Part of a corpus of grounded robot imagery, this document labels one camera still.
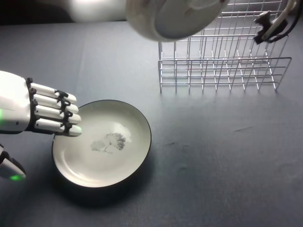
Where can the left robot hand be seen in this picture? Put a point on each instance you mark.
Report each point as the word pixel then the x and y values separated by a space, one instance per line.
pixel 14 106

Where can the white plate with grey print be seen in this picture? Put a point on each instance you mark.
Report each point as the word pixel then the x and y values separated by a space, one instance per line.
pixel 78 165

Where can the plain white plate black rim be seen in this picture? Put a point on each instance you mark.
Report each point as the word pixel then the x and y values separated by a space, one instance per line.
pixel 146 21

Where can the grey table cloth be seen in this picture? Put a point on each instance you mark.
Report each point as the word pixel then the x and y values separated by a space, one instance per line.
pixel 213 165

